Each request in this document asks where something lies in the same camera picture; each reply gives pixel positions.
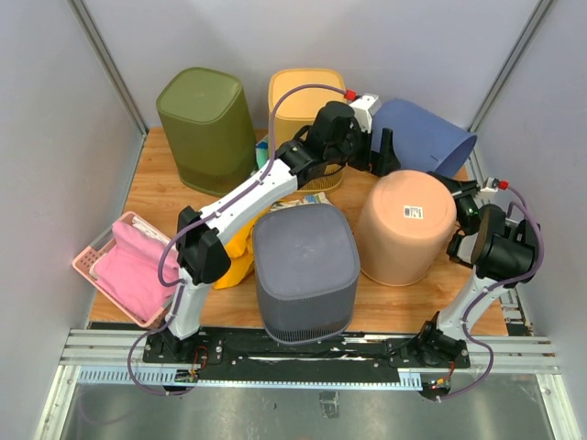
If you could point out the teal white sock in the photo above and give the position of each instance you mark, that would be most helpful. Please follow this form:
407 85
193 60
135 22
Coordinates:
262 151

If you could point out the peach plastic bucket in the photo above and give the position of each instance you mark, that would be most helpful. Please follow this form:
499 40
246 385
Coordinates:
407 218

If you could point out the blue plastic bucket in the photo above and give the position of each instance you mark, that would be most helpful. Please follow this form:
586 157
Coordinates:
422 141

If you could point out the green mesh basket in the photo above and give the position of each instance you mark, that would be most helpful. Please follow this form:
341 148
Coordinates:
205 116

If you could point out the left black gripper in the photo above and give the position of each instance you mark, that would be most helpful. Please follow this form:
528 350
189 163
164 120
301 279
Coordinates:
381 163

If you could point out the yellow garment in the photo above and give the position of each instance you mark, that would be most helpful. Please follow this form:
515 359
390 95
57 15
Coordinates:
240 251

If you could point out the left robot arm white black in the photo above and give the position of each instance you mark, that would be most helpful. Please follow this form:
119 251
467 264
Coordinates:
196 257

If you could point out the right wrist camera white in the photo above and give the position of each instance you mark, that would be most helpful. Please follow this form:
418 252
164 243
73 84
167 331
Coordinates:
489 186

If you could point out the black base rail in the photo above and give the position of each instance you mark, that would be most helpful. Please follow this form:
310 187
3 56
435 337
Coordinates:
249 355

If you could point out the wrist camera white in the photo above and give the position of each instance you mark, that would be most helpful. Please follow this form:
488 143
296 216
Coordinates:
489 186
365 107

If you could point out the white dinosaur print cloth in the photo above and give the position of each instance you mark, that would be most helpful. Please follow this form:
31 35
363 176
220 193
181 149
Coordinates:
316 198

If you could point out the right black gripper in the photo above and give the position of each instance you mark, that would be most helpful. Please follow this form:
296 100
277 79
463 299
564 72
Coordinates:
461 191

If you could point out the pink cloth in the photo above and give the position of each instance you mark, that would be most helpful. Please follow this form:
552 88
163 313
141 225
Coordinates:
129 271

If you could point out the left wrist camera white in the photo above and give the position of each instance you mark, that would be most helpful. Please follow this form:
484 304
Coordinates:
365 107

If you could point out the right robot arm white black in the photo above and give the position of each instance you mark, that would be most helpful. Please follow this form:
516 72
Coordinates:
502 243

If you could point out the grey plastic basket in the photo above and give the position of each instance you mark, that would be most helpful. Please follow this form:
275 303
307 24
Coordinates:
307 270

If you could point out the yellow mesh basket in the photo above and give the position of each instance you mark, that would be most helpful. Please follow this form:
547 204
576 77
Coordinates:
300 109

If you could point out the pink plastic crate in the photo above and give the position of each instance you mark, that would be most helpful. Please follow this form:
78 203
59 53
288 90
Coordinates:
85 261

